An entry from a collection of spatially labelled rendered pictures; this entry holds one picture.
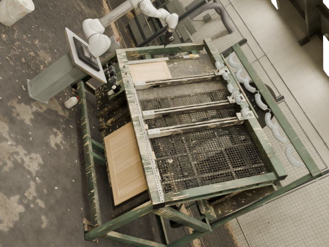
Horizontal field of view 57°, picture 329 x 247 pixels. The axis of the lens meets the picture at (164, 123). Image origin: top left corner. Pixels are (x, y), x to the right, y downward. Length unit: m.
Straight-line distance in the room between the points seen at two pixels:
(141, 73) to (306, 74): 5.62
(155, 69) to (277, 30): 5.96
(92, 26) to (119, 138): 1.27
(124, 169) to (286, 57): 6.47
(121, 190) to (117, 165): 0.31
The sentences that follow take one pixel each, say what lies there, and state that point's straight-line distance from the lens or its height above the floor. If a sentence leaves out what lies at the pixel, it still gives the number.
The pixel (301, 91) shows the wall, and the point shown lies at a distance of 8.47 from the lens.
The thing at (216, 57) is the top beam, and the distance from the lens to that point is 4.08.
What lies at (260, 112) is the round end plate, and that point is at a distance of 3.97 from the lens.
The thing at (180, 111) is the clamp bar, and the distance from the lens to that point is 3.37.
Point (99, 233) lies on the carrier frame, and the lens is 3.08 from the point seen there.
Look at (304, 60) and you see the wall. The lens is 8.82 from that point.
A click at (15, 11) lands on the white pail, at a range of 4.03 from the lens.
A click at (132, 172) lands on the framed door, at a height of 0.54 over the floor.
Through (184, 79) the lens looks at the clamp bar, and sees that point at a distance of 3.71.
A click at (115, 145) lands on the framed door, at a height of 0.39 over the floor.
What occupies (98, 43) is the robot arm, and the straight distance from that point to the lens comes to 3.25.
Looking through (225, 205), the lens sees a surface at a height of 1.17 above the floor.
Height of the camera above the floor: 1.97
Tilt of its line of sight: 16 degrees down
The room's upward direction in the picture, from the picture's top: 60 degrees clockwise
